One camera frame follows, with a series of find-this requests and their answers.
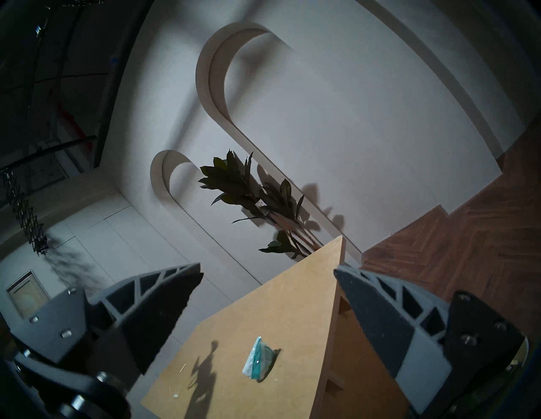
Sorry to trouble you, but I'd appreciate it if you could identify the teal white tissue pack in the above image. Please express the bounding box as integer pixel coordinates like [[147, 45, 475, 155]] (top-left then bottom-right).
[[242, 336, 277, 381]]

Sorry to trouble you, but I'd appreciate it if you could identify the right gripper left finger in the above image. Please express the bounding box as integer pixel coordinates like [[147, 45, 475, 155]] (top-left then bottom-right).
[[9, 262, 205, 381]]

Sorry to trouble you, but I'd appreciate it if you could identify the light plywood table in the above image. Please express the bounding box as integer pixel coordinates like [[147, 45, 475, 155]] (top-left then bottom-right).
[[141, 236, 410, 419]]

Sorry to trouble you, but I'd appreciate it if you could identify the tall dark green plant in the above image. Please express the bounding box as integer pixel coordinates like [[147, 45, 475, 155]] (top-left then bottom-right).
[[198, 149, 326, 259]]

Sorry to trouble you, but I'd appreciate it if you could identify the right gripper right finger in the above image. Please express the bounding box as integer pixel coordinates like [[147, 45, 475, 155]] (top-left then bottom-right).
[[333, 265, 526, 416]]

